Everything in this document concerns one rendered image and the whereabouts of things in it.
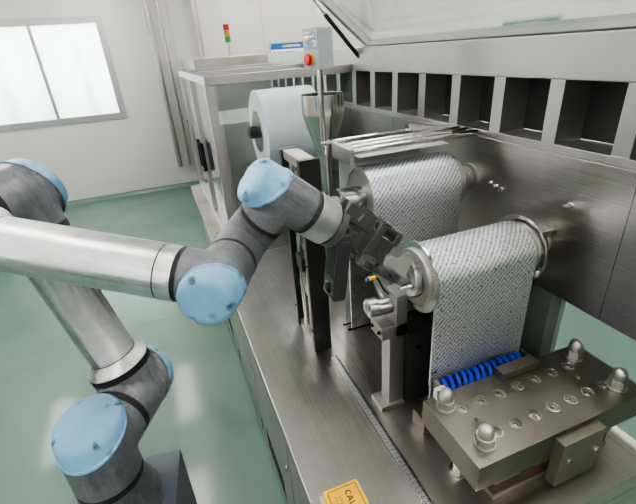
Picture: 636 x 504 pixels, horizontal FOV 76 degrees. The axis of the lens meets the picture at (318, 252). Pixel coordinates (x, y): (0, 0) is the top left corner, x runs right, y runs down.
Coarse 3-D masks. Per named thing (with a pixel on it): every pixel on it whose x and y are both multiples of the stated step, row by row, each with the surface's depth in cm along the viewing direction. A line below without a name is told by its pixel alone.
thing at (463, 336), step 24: (528, 288) 84; (456, 312) 79; (480, 312) 82; (504, 312) 84; (432, 336) 80; (456, 336) 82; (480, 336) 85; (504, 336) 88; (432, 360) 82; (456, 360) 85; (480, 360) 88; (432, 384) 85
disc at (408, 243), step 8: (408, 240) 79; (416, 248) 77; (424, 248) 75; (424, 256) 75; (432, 264) 73; (432, 272) 74; (432, 280) 74; (432, 296) 76; (432, 304) 76; (424, 312) 80
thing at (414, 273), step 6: (414, 264) 77; (408, 270) 78; (414, 270) 76; (420, 270) 76; (408, 276) 79; (414, 276) 76; (420, 276) 76; (414, 282) 77; (420, 282) 76; (414, 288) 77; (420, 288) 77; (408, 294) 80; (414, 294) 78; (420, 294) 79
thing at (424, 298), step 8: (520, 224) 85; (408, 248) 79; (536, 248) 82; (416, 256) 77; (424, 264) 75; (536, 264) 83; (424, 272) 75; (424, 280) 76; (424, 288) 76; (432, 288) 75; (408, 296) 83; (416, 296) 80; (424, 296) 77; (416, 304) 80; (424, 304) 78
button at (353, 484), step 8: (352, 480) 78; (336, 488) 76; (344, 488) 76; (352, 488) 76; (360, 488) 76; (328, 496) 75; (336, 496) 75; (344, 496) 75; (352, 496) 75; (360, 496) 75
